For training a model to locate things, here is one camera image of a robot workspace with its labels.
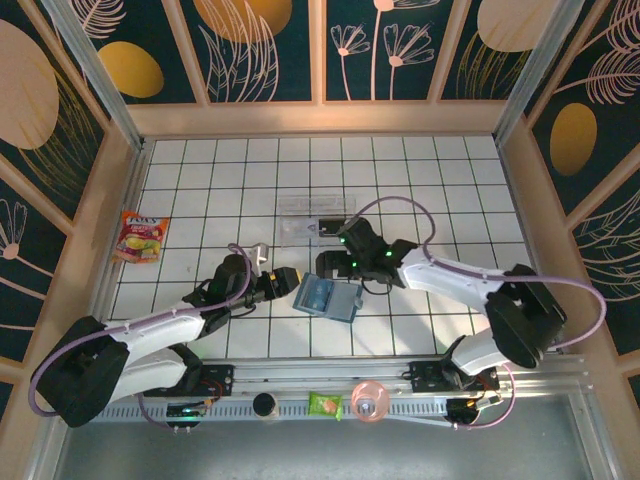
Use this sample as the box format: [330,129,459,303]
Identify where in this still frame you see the teal card holder wallet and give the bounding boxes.
[292,272,364,323]

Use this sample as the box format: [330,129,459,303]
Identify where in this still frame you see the clear acrylic card tray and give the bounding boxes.
[277,195,357,250]

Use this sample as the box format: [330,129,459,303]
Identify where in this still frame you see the black card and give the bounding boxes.
[318,217,349,237]

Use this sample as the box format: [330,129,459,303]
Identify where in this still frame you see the Fox's candy bag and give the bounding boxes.
[110,210,171,265]

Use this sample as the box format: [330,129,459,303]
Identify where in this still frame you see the black round cap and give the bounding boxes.
[252,392,280,419]

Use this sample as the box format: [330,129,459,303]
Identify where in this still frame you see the green snack packet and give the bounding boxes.
[308,391,344,422]

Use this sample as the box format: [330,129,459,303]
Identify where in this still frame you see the pink plastic cup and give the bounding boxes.
[350,379,391,426]

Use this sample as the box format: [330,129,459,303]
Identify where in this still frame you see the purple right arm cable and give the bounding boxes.
[349,196,608,432]

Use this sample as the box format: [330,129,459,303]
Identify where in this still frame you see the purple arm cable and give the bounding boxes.
[28,242,251,432]
[349,196,608,432]

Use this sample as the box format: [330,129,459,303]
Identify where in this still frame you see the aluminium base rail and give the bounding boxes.
[48,353,590,399]

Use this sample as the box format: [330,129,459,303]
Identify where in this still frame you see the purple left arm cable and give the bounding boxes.
[28,242,251,432]

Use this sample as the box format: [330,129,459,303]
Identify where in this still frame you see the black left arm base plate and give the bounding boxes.
[143,363,236,399]

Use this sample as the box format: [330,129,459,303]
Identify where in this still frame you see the perforated metal cable tray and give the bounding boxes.
[68,402,451,424]

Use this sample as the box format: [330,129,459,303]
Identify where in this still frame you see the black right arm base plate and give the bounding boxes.
[408,359,501,394]

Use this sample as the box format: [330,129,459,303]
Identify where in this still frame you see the aluminium frame post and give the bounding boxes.
[492,0,586,146]
[42,0,147,151]

